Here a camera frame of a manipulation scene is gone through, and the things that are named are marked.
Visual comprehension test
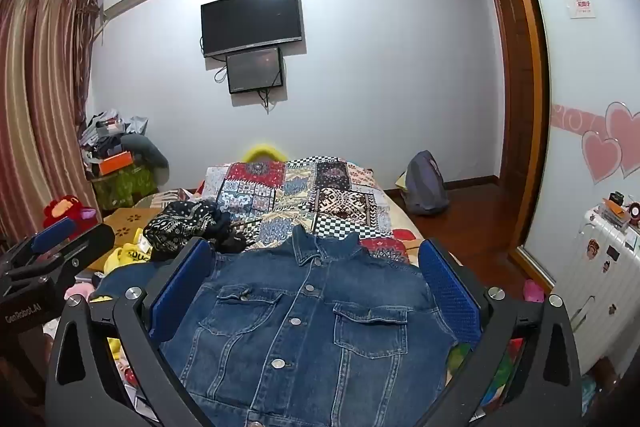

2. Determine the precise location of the patchwork printed blanket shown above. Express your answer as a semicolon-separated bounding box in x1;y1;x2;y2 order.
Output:
197;156;426;268

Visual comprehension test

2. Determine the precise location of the blue denim jacket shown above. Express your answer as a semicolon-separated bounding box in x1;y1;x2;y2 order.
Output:
162;224;458;427

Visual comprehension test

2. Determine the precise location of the red plush toy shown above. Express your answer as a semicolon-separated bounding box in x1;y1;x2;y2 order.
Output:
42;194;98;238

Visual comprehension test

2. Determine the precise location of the grey backpack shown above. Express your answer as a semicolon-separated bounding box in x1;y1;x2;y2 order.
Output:
402;150;450;216

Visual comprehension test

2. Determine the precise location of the tan paw print sheet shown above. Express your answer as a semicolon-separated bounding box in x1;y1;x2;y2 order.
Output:
102;207;168;255

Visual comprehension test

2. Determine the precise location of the striped brown curtain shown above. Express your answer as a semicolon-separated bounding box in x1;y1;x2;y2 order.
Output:
0;0;101;248

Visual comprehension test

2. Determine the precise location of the pile of clothes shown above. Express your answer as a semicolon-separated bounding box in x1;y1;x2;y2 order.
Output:
80;109;170;178

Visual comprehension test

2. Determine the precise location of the wooden door frame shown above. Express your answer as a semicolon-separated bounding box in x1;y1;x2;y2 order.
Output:
487;0;553;290

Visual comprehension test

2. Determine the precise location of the wall switch with sticker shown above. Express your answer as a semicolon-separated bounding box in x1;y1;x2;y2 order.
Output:
567;0;600;20

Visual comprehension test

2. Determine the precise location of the yellow cloth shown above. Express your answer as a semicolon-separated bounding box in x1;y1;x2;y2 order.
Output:
102;229;153;278

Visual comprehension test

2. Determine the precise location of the black wall television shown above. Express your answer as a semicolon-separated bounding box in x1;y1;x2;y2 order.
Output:
200;0;304;58

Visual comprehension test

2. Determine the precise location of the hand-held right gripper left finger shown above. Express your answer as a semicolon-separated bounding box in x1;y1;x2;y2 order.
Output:
45;238;213;427

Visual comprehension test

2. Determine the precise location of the black patterned cloth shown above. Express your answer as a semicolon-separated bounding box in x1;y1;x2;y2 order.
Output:
143;200;248;264

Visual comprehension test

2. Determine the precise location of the orange box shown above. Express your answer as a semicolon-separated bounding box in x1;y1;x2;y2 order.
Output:
98;151;135;176

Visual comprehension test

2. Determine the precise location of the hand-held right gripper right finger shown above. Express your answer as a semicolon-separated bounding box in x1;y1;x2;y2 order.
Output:
419;239;584;427

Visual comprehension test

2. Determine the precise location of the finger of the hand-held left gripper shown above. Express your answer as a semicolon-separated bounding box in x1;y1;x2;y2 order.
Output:
12;217;77;265
47;224;117;280

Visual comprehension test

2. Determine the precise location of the green patterned bag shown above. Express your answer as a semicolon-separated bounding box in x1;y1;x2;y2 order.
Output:
91;164;157;210

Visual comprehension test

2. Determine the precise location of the pink heart wall sticker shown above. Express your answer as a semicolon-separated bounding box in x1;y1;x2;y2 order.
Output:
550;101;640;186

